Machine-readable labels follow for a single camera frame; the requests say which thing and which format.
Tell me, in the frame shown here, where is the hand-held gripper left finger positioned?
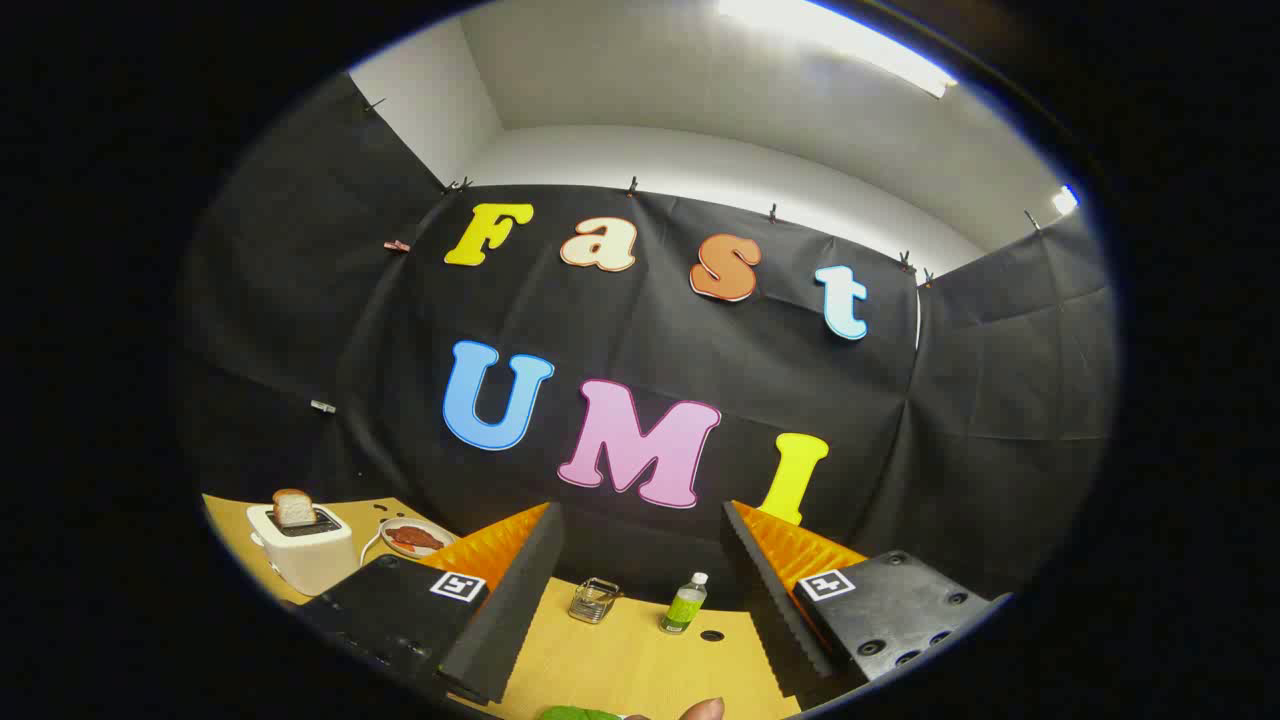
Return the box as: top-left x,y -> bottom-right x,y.
295,502 -> 566,706

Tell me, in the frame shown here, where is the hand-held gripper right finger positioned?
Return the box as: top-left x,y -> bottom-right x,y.
720,500 -> 1013,701

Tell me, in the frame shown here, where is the green bottle white cap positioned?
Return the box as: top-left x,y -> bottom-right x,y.
660,572 -> 710,635

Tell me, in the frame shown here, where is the white round plate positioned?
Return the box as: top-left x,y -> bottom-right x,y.
379,517 -> 459,559

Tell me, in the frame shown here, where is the white toaster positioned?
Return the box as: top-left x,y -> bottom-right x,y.
247,503 -> 356,598

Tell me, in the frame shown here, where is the black backdrop cloth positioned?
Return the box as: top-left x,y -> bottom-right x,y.
180,75 -> 1119,611

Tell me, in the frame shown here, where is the metal wire holder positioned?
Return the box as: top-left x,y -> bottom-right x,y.
568,577 -> 623,625

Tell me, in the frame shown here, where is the white toaster cable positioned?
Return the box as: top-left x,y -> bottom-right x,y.
358,518 -> 401,566

